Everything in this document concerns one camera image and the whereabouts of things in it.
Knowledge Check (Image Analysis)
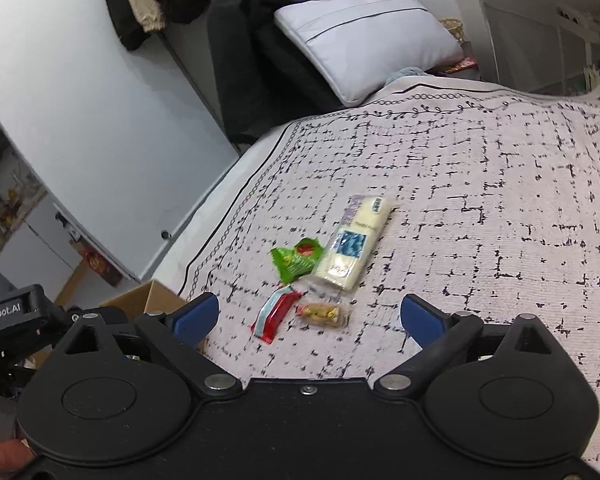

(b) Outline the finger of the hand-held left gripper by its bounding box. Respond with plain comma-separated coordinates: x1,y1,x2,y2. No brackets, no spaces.
99,308,131,327

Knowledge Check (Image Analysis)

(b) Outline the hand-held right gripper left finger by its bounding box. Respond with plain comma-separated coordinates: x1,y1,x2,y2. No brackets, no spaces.
49,292,242,398

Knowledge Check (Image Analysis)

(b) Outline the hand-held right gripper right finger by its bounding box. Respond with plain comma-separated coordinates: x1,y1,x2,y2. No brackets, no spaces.
374,294,569,398

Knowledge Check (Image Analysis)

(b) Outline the cardboard box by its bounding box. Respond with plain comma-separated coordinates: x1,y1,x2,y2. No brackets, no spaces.
99,280,206,351

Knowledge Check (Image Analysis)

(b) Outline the red white striped snack packet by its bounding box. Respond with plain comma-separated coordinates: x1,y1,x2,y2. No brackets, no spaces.
250,285,302,343

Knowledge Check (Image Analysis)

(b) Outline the white and blue snack packet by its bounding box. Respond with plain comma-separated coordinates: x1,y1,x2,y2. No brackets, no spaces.
311,194,398,292

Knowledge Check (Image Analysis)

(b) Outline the clear gold candy packet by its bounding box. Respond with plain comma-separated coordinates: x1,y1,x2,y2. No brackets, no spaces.
295,287,353,330

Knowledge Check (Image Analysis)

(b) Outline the bright green snack packet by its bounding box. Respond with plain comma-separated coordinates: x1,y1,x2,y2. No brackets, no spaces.
271,237,326,285

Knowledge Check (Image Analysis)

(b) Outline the person's left hand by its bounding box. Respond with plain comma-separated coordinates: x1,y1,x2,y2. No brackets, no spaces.
0,439,35,475

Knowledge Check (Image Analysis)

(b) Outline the brown red paper bag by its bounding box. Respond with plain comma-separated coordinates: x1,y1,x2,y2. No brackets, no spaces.
70,240,126,286

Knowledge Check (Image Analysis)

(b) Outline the patterned white blanket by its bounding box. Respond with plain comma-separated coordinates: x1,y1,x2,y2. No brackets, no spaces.
152,77,600,480

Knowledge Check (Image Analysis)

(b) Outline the shelf with bottles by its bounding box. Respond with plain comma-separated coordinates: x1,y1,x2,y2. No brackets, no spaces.
0,130,48,261

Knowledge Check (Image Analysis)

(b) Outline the black jacket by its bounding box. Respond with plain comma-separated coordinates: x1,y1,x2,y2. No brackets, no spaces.
207,0,353,143

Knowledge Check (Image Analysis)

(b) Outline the light blue cloth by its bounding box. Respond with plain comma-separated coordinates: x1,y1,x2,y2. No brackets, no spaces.
385,66,433,86

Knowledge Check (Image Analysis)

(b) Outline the white pillow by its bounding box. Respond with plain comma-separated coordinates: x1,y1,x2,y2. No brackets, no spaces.
274,0,465,107

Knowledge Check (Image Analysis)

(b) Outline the wicker basket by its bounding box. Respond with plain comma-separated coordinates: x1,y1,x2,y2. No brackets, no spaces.
437,17,466,43

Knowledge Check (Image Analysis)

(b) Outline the white desk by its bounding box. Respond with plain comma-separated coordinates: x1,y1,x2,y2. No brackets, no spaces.
442,0,600,96

